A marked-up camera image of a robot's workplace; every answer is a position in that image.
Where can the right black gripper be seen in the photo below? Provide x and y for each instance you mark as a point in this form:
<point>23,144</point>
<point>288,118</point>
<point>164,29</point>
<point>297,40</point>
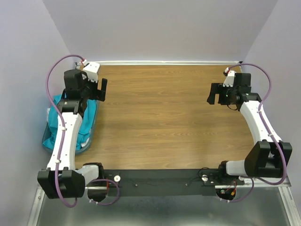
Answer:
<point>217,88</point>

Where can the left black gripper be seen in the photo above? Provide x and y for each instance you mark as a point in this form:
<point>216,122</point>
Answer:
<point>98,94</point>

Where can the teal t shirt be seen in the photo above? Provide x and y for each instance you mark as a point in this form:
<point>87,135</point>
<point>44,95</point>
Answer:
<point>84,122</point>

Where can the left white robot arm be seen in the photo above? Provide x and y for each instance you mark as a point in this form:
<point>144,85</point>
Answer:
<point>61,179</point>

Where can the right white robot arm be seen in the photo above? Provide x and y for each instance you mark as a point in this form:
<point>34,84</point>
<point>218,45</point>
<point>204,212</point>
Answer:
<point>270,154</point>

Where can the blue plastic laundry basket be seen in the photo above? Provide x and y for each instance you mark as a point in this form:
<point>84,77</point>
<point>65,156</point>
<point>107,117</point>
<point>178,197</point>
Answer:
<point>89,141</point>

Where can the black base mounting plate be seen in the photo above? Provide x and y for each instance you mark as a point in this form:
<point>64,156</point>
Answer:
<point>170,182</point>

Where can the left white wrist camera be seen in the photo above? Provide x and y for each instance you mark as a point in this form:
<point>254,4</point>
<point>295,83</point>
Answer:
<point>92,69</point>

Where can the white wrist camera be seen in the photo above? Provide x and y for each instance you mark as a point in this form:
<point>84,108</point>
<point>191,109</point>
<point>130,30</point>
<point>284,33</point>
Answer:
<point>92,69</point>
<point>229,79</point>

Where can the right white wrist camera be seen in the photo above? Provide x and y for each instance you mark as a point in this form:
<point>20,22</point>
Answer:
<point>229,79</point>

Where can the aluminium rail frame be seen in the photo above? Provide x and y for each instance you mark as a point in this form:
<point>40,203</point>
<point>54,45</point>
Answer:
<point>105,192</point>

